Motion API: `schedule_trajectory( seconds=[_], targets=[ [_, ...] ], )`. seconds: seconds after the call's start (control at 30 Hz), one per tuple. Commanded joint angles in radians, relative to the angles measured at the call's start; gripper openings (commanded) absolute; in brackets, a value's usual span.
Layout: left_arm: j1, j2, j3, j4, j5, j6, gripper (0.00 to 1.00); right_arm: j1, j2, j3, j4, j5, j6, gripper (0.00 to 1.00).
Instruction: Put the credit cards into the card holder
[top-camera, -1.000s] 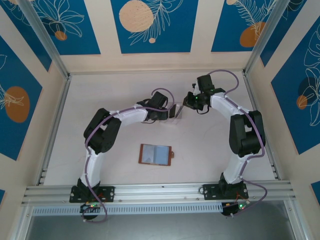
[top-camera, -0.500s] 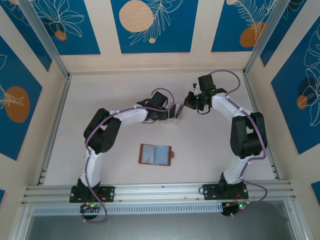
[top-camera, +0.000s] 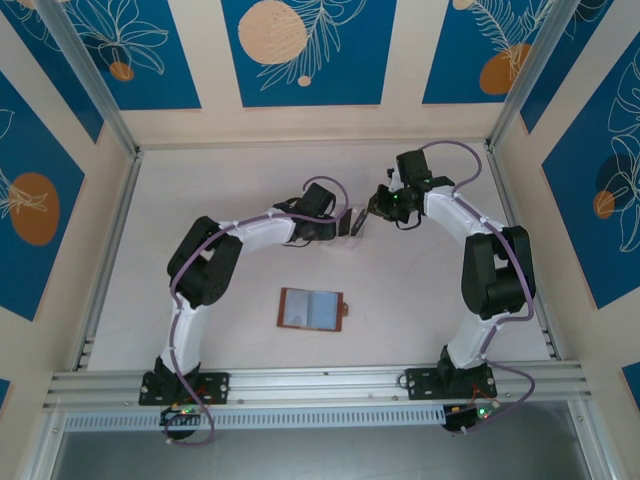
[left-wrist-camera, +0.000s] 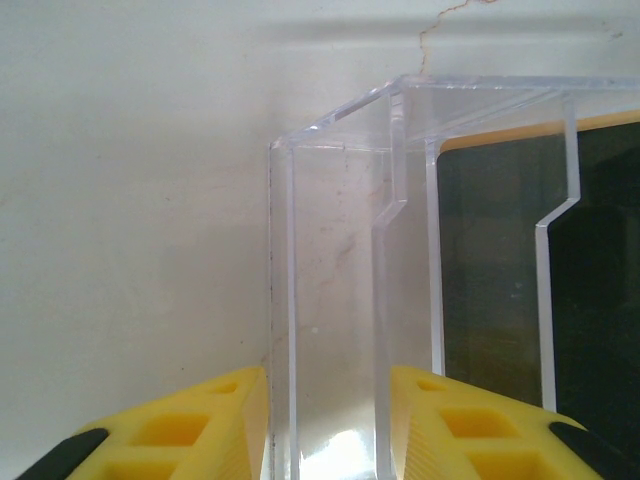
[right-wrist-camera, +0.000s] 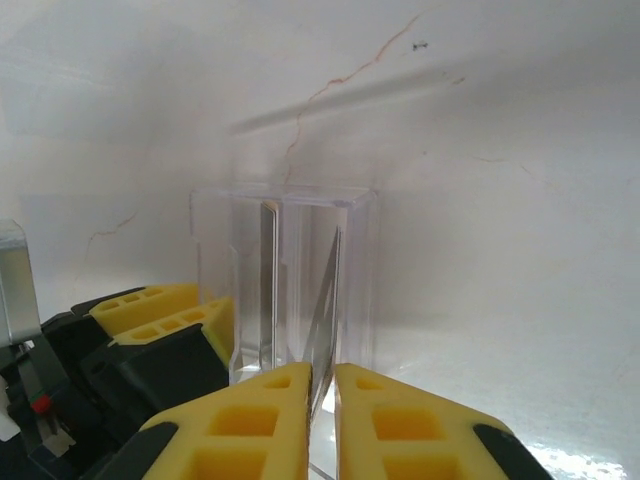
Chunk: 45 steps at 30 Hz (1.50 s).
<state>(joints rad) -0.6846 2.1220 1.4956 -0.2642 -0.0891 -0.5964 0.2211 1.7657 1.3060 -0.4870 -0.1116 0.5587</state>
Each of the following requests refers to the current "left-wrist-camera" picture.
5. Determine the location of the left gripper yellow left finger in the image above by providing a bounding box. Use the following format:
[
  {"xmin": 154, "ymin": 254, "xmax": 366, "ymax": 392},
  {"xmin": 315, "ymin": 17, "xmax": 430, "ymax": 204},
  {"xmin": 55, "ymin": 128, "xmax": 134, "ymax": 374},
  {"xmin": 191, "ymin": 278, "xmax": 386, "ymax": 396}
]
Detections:
[{"xmin": 19, "ymin": 366, "xmax": 271, "ymax": 480}]

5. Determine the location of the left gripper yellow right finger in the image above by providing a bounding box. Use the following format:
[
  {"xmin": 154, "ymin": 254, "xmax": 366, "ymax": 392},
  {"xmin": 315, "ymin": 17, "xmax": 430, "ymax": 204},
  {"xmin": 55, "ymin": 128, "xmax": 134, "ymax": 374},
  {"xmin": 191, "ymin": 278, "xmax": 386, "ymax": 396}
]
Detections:
[{"xmin": 389, "ymin": 364, "xmax": 609, "ymax": 480}]

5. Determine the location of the plain black credit card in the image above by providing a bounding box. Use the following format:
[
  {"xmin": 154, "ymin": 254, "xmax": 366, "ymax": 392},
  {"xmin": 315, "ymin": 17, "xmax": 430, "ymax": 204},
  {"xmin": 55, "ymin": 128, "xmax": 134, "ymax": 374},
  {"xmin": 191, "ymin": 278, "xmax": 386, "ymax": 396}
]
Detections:
[{"xmin": 435, "ymin": 119, "xmax": 640, "ymax": 480}]

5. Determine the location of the clear acrylic card box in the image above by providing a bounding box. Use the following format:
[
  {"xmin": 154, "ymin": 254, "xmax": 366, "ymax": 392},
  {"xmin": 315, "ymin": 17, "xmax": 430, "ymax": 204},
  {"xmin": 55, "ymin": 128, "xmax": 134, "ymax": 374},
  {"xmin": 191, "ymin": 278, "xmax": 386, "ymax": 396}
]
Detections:
[{"xmin": 267, "ymin": 73, "xmax": 640, "ymax": 480}]

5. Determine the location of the gold credit card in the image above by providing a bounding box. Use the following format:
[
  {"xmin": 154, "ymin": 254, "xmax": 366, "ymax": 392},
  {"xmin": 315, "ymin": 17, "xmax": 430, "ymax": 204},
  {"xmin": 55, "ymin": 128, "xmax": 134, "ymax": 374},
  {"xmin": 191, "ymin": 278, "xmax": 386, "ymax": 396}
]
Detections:
[{"xmin": 442, "ymin": 110, "xmax": 640, "ymax": 151}]

